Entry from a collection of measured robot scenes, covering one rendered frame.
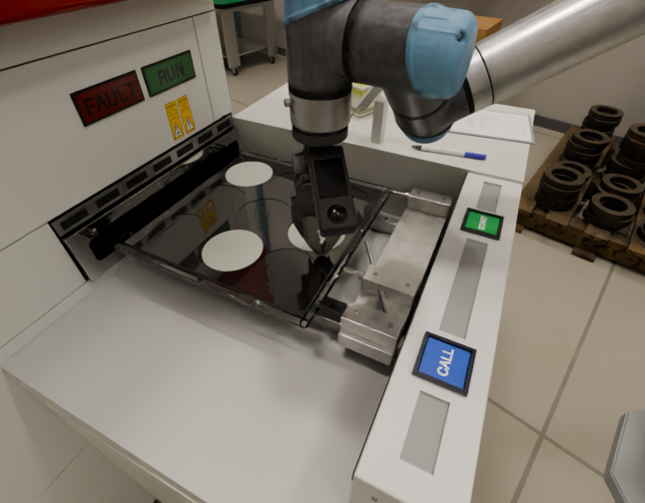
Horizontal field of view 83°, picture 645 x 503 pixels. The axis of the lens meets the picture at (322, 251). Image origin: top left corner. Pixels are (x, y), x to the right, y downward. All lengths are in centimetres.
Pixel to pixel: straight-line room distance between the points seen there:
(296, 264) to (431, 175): 33
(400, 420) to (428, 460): 4
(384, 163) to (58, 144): 55
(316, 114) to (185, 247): 33
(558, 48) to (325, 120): 26
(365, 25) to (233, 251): 39
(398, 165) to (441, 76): 41
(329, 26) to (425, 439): 40
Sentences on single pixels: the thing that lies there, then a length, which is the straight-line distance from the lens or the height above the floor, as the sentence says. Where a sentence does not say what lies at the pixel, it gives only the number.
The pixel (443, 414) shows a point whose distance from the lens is 40.
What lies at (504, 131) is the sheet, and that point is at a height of 97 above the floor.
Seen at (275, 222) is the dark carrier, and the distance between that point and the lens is 67.
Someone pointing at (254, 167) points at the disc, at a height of 90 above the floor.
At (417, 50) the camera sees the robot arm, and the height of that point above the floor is 122.
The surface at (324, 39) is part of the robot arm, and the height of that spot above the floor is 122.
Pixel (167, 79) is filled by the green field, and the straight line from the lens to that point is 77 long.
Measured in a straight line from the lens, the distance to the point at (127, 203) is 73.
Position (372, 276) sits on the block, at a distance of 56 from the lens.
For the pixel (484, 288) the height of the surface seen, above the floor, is 96.
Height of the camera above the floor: 131
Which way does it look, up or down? 43 degrees down
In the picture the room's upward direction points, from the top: straight up
